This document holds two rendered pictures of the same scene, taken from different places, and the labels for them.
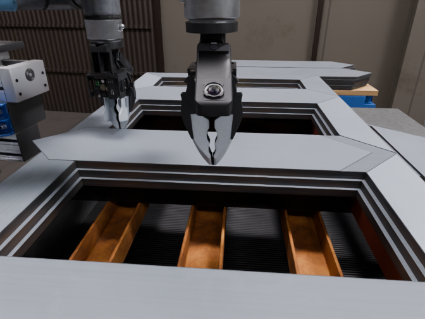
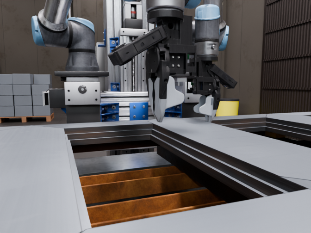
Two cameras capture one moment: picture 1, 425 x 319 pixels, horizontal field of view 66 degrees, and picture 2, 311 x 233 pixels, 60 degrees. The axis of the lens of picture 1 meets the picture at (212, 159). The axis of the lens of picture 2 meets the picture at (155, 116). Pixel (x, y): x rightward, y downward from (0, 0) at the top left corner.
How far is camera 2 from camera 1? 56 cm
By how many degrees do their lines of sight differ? 65
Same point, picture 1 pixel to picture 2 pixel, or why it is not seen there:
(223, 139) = (157, 98)
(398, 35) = not seen: outside the picture
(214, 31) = (149, 17)
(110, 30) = (202, 48)
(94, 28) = not seen: hidden behind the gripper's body
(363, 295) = (52, 191)
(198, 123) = (150, 84)
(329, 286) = (60, 180)
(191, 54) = not seen: outside the picture
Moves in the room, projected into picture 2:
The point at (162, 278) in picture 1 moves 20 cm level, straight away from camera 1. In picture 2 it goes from (57, 148) to (142, 136)
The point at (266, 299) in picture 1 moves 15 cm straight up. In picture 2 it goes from (43, 166) to (38, 66)
